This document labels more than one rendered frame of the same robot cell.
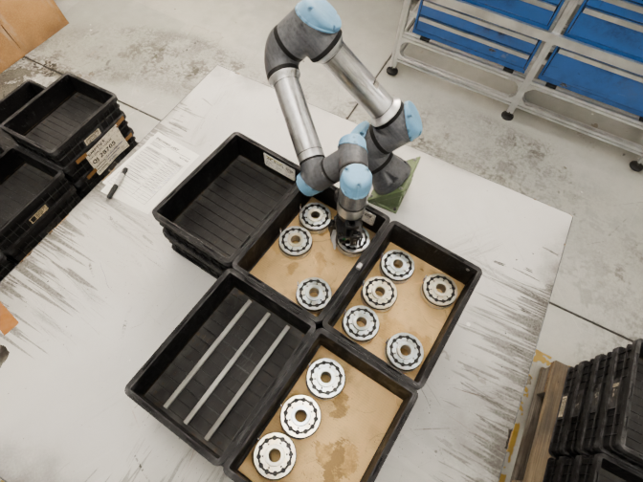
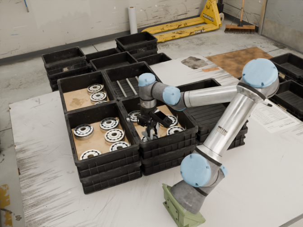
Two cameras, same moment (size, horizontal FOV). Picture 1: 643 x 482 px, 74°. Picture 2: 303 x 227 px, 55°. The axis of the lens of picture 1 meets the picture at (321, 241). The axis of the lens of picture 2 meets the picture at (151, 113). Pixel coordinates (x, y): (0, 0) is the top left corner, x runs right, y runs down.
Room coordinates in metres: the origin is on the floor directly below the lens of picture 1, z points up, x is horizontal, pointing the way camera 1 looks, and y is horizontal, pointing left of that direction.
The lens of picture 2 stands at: (1.42, -0.88, 1.83)
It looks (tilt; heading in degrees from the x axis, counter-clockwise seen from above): 36 degrees down; 134
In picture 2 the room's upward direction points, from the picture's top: 4 degrees counter-clockwise
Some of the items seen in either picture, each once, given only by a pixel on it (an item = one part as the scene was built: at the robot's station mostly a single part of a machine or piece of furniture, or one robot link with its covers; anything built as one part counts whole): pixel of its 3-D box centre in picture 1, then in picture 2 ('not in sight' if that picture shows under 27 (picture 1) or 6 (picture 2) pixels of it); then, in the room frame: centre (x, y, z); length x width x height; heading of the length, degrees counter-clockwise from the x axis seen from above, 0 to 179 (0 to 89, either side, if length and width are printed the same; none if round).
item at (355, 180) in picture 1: (354, 186); (147, 86); (0.64, -0.07, 1.15); 0.09 x 0.08 x 0.11; 5
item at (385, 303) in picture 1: (379, 292); (114, 135); (0.48, -0.18, 0.86); 0.10 x 0.10 x 0.01
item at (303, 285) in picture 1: (314, 293); (136, 115); (0.46, 0.01, 0.86); 0.10 x 0.10 x 0.01
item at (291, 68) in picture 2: not in sight; (290, 79); (0.72, 1.88, 0.31); 0.40 x 0.30 x 0.34; 157
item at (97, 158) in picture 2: (404, 297); (99, 129); (0.45, -0.24, 0.92); 0.40 x 0.30 x 0.02; 152
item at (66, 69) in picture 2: not in sight; (67, 74); (-1.11, 0.53, 0.37); 0.40 x 0.30 x 0.45; 67
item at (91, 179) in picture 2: not in sight; (104, 152); (0.45, -0.24, 0.76); 0.40 x 0.30 x 0.12; 152
